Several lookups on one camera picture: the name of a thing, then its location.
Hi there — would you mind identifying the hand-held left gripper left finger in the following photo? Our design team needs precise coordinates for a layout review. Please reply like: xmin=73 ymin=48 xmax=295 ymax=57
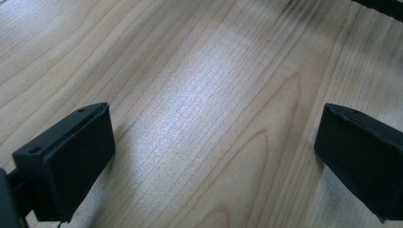
xmin=11 ymin=102 xmax=117 ymax=223

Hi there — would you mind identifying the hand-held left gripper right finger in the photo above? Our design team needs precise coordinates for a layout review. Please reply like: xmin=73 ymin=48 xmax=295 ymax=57
xmin=314 ymin=103 xmax=403 ymax=222

